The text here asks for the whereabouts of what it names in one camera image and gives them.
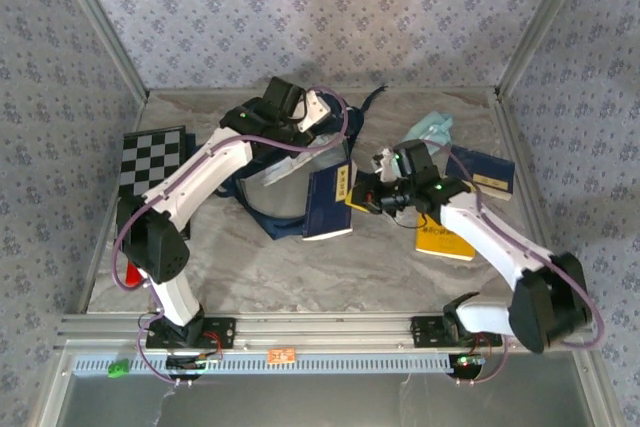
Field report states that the navy book yellow label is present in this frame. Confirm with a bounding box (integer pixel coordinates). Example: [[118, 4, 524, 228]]
[[302, 159, 355, 242]]

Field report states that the light teal pencil case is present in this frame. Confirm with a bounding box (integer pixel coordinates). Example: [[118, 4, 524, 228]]
[[399, 113, 455, 156]]

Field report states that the navy book beige label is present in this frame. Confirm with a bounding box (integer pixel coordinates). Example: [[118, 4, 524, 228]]
[[444, 144, 516, 202]]

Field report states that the navy blue backpack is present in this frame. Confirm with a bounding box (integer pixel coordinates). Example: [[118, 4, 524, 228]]
[[192, 85, 389, 242]]

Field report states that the black grey folding chessboard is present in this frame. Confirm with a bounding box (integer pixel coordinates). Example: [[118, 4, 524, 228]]
[[114, 125, 192, 243]]

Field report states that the grey metal sheet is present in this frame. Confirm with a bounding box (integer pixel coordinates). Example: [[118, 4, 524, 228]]
[[39, 351, 616, 427]]

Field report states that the red block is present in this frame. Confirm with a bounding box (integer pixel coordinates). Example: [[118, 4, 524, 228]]
[[124, 261, 145, 289]]

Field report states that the small left circuit board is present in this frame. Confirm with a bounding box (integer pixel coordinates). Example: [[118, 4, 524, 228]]
[[166, 350, 225, 373]]

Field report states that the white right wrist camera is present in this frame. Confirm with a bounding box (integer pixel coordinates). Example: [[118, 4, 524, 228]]
[[371, 146, 397, 183]]

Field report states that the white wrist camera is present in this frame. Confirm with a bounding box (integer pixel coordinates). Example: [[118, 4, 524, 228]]
[[296, 89, 332, 134], [371, 146, 397, 183]]

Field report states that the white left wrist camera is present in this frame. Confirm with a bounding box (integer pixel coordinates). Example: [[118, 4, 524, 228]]
[[296, 89, 332, 134]]

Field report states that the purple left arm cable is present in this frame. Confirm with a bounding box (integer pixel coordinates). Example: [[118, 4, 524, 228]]
[[112, 85, 351, 388]]

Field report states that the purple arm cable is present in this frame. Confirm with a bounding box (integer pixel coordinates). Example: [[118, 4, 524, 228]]
[[419, 139, 606, 388], [112, 85, 351, 388]]

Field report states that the aluminium mounting rail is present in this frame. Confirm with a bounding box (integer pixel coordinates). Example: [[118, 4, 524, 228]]
[[54, 311, 599, 352]]

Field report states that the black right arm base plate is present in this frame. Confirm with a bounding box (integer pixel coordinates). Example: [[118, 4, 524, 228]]
[[410, 315, 503, 348]]

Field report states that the grey slotted cable duct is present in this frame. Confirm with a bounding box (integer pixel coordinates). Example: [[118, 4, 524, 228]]
[[73, 352, 457, 376]]

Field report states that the aluminium frame post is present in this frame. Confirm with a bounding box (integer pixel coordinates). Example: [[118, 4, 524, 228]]
[[49, 0, 150, 103], [494, 0, 596, 101]]

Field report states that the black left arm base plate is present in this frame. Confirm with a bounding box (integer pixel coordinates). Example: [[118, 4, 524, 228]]
[[145, 316, 237, 350]]

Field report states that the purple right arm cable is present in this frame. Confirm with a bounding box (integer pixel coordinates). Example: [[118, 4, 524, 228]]
[[419, 139, 606, 388]]

